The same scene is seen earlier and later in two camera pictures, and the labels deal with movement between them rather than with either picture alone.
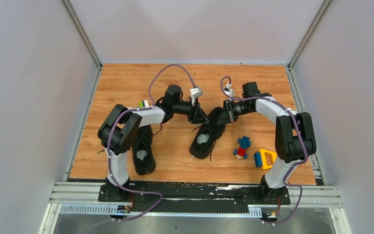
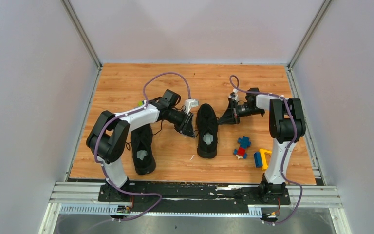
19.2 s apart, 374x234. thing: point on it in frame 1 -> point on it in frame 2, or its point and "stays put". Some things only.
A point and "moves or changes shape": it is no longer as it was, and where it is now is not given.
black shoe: (143, 150) stays put
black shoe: (203, 142) moves or changes shape
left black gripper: (197, 116) -> (186, 126)
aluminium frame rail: (89, 193) stays put
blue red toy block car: (241, 152) stays put
